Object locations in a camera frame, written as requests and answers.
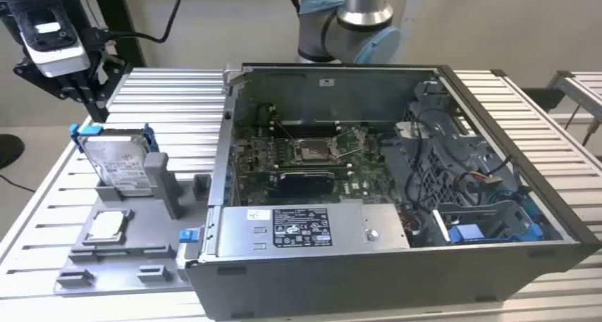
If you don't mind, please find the black stand post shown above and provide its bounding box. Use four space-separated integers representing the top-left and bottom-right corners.
59 0 148 68

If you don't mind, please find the thin metal locking lever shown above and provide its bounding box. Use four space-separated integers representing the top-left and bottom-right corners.
271 118 296 140

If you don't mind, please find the hard disk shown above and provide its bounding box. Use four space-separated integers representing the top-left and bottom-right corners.
68 123 159 198

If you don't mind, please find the metal socket cover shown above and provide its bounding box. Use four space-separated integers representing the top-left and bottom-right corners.
332 127 369 158

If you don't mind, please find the silver power supply unit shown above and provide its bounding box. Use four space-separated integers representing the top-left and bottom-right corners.
215 204 411 259

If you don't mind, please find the green motherboard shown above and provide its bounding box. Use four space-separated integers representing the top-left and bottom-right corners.
232 124 402 207

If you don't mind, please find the CPU socket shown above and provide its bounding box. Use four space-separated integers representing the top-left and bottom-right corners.
292 137 340 161

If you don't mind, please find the grey parts rack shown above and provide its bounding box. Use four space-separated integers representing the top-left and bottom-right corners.
52 151 214 297

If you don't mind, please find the thin black floor cable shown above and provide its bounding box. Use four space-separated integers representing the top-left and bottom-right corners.
0 173 36 193

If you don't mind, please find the coloured wire with connector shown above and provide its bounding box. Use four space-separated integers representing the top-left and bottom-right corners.
458 170 503 197

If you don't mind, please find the slatted metal side table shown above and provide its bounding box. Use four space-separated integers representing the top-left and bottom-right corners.
546 70 602 125

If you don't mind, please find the dark green RAM stick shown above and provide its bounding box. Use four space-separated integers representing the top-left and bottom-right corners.
91 250 151 259

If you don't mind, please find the open dark PC case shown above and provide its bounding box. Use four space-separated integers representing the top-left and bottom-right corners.
184 62 602 320

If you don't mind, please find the black camera cable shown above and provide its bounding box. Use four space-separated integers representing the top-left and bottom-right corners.
107 0 186 44

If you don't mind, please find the grey metal disk bay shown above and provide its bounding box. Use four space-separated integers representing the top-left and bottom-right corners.
379 99 535 246

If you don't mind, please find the blue bay clip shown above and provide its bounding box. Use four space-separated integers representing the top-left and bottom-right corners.
449 224 486 244

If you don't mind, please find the black chair base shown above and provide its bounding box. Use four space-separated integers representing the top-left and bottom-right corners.
0 132 25 171

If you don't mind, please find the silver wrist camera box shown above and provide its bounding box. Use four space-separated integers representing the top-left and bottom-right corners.
8 0 91 78

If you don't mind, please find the black RAM slot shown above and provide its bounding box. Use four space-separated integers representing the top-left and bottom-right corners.
272 120 343 131
272 161 355 171

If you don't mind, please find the silver CPU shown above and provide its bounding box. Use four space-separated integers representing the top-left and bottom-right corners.
90 211 130 241

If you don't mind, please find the blue wire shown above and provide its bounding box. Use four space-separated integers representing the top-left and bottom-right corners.
487 190 534 211

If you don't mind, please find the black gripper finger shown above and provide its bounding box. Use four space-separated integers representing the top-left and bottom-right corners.
96 50 128 122
12 56 103 122

